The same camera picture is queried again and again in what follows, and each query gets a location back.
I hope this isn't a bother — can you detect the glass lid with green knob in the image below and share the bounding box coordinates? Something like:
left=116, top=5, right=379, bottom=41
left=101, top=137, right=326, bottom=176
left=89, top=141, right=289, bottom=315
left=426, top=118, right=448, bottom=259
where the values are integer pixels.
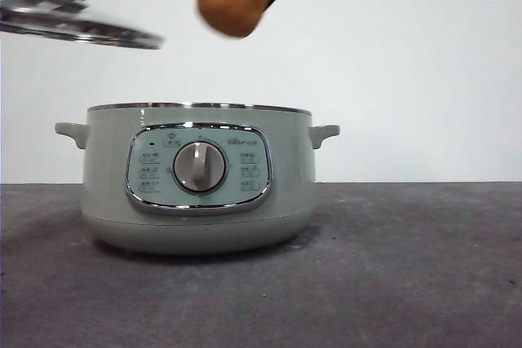
left=0, top=0, right=166, bottom=51

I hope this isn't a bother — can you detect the brown potato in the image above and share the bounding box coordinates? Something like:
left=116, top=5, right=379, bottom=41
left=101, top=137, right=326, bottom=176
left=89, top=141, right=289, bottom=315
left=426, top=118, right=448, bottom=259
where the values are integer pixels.
left=197, top=0, right=272, bottom=40

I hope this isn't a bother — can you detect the pale green electric cooking pot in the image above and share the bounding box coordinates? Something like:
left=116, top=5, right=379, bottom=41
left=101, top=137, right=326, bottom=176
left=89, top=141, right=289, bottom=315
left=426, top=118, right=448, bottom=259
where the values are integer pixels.
left=55, top=100, right=341, bottom=257

